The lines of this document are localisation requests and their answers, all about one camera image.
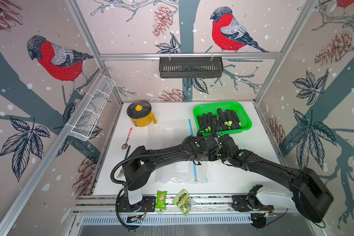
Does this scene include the large clear zip-top bag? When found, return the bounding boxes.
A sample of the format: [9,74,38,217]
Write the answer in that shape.
[154,161,208,184]

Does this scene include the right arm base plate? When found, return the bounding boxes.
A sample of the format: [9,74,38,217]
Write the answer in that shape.
[231,194,274,212]

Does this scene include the black hanging wire shelf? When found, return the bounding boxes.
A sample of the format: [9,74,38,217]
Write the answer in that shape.
[159,57,224,79]

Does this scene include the pink handled spoon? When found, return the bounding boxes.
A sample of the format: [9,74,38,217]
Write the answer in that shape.
[122,127,133,150]

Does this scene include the eggplant in basket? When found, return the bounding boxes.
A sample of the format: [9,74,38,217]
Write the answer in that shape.
[196,108,242,136]

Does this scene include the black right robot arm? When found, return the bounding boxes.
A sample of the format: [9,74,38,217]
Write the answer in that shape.
[218,134,334,223]

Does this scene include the small green snack packet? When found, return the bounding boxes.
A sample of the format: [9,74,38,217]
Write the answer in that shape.
[155,190,167,210]

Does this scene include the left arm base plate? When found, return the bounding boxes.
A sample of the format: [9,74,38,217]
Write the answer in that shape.
[116,195,156,213]

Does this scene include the green printed snack bag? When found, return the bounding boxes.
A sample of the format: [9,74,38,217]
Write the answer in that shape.
[172,189,196,216]

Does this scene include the small clear zip-top bag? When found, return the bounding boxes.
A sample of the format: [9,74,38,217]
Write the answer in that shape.
[147,120,192,149]

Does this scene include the green plastic basket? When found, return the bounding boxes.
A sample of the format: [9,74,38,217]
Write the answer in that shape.
[193,101,252,137]

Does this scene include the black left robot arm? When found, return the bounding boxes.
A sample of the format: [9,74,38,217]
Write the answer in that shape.
[110,136,221,231]

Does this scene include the yellow pot with lid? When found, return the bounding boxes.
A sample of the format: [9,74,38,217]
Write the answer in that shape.
[126,100,157,127]

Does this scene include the white wire mesh basket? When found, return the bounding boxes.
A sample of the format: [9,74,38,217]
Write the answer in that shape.
[69,75,116,142]

